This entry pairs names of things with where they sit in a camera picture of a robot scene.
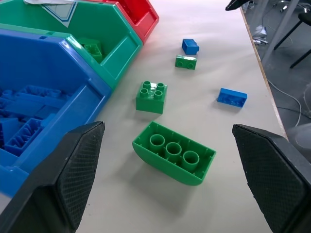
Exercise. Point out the black chair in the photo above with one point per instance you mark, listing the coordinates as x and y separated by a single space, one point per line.
297 34

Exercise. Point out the blue rectangular brick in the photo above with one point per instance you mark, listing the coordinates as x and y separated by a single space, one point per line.
232 97

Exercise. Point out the green plastic storage bin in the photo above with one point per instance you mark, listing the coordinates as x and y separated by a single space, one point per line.
104 31

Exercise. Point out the grey metal table leg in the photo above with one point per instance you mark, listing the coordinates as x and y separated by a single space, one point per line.
279 29

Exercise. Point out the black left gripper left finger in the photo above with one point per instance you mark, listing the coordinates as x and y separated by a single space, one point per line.
60 179

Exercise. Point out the red plastic storage bin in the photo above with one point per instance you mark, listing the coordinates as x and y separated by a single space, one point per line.
141 17

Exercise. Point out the blue bricks pile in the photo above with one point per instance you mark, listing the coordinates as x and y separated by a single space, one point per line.
29 116

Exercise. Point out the small blue square brick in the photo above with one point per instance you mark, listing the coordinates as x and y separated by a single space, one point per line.
190 46

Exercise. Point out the black pointed object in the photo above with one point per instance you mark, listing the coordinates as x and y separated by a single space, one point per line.
234 4

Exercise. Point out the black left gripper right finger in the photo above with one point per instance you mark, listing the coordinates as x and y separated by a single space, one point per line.
272 177

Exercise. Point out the green brick in bin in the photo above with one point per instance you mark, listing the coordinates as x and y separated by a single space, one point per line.
91 48

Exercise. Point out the green curved building brick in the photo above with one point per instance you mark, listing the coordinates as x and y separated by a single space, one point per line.
173 155

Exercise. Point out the green square four-stud brick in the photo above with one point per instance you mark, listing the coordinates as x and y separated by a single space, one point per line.
151 98

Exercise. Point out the blue plastic storage bin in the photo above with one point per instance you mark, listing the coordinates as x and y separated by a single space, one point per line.
46 80

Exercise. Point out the white blue paper label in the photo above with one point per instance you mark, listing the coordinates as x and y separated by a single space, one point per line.
57 8

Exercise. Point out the small green two-stud brick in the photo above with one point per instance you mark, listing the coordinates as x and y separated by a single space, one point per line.
185 62

